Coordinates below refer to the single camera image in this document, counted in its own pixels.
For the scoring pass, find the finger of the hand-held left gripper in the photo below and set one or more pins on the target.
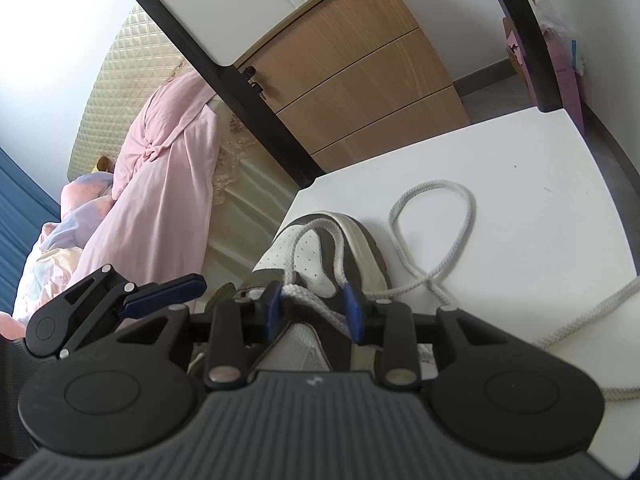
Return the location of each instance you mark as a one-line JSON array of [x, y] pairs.
[[170, 290]]

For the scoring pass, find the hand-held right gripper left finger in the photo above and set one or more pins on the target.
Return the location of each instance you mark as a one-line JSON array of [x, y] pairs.
[[274, 310]]

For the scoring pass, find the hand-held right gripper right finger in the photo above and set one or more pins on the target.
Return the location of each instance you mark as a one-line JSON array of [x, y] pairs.
[[352, 315]]

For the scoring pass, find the brown and white sneaker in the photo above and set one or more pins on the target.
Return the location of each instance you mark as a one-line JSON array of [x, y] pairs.
[[312, 265]]

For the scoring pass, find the white shoelace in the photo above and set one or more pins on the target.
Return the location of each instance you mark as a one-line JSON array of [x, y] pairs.
[[590, 316]]

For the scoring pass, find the pastel patterned duvet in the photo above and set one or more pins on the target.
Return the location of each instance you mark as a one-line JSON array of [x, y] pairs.
[[65, 230]]

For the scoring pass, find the blue curtain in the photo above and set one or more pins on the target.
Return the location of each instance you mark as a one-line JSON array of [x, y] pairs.
[[20, 220]]

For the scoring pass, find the yellow soft toy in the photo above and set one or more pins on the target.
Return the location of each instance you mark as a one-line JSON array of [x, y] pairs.
[[104, 164]]

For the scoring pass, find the pink pillow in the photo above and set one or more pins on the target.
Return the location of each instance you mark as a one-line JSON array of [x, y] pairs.
[[160, 130]]

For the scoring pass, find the cream quilted headboard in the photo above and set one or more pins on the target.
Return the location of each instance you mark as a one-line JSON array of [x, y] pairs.
[[115, 85]]

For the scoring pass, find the cabinet keys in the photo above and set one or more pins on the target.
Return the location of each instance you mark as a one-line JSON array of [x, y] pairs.
[[254, 82]]

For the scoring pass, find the wooden bedside cabinet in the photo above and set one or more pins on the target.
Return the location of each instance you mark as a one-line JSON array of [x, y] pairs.
[[360, 85]]

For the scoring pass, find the pink cardboard box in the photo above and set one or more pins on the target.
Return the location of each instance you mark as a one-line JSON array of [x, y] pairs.
[[567, 85]]

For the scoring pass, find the white crumpled plastic bag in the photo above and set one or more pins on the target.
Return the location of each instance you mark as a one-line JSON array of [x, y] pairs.
[[555, 20]]

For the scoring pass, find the white chair with black frame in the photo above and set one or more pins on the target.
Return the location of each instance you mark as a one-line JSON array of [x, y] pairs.
[[525, 170]]

